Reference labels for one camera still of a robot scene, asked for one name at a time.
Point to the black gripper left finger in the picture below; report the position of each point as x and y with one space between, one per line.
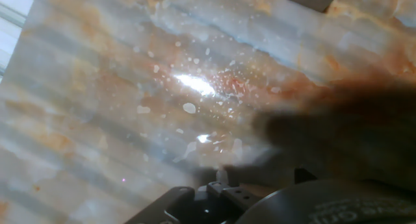
208 203

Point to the orange marble pattern sheet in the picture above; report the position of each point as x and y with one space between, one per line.
97 104

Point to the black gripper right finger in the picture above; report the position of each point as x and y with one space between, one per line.
302 176

